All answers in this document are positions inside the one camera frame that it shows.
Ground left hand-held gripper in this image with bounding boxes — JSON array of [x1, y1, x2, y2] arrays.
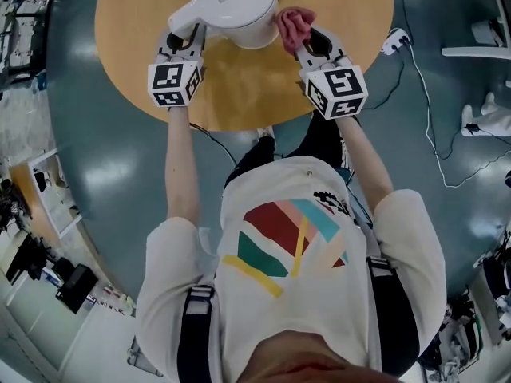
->
[[146, 22, 208, 110]]

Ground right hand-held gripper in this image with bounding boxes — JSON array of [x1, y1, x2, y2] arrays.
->
[[294, 25, 369, 121]]

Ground pink cloth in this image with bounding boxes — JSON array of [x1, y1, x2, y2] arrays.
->
[[276, 6, 317, 54]]

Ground white kettle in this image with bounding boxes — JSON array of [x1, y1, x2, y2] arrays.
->
[[167, 0, 289, 50]]

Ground person's right forearm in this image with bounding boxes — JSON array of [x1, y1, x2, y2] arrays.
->
[[334, 116, 395, 211]]

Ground person's left forearm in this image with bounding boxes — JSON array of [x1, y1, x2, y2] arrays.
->
[[164, 105, 201, 231]]

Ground white power strip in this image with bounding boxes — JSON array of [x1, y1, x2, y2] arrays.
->
[[379, 28, 412, 54]]

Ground round wooden table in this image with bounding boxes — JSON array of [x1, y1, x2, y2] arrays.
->
[[94, 0, 395, 132]]

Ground person's black trousers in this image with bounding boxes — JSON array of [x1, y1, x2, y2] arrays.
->
[[224, 112, 357, 189]]

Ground white desk with dark top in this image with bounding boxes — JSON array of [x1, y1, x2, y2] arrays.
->
[[441, 0, 511, 91]]

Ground white waste bin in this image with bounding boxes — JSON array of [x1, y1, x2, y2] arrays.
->
[[470, 18, 507, 48]]

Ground wooden and white shelf unit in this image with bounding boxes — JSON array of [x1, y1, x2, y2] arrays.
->
[[10, 148, 84, 251]]

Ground person's white printed t-shirt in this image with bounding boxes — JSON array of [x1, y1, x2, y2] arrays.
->
[[133, 156, 447, 383]]

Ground black box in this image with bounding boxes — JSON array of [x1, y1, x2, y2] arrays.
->
[[55, 263, 99, 315]]

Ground person's face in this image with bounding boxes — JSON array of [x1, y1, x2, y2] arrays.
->
[[249, 331, 400, 383]]

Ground grey metal cart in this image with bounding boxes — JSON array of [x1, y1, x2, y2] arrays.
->
[[126, 335, 164, 378]]

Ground white floor cable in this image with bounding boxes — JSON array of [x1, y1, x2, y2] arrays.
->
[[406, 41, 511, 189]]

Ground black shoulder strap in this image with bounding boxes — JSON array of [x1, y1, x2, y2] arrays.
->
[[365, 255, 420, 374], [181, 285, 216, 383]]

